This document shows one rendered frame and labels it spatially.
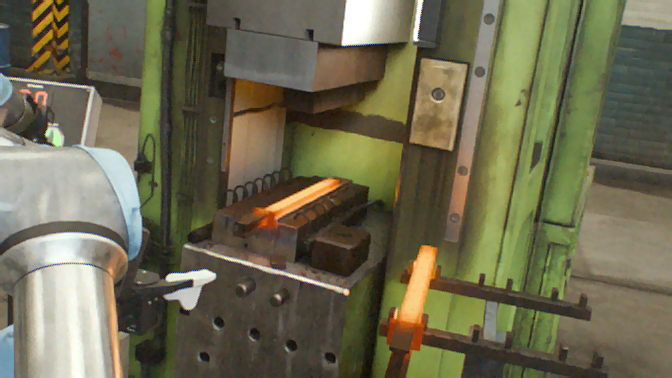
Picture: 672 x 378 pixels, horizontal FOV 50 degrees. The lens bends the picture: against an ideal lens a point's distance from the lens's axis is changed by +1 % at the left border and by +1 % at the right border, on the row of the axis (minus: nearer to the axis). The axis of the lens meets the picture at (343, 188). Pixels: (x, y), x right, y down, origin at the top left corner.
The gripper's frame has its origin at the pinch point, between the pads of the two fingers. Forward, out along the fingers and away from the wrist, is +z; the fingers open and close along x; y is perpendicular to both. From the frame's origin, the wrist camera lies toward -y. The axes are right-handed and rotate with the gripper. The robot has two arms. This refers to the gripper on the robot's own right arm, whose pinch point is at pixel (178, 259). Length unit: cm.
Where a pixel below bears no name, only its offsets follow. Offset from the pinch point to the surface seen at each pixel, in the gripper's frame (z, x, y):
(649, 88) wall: 646, 79, 8
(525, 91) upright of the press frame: 45, 45, -32
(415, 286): 6.7, 39.2, -3.6
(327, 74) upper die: 36.8, 7.6, -30.1
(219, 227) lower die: 30.6, -10.7, 5.0
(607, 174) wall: 639, 60, 95
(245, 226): 20.3, 1.1, -0.8
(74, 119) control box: 23, -43, -13
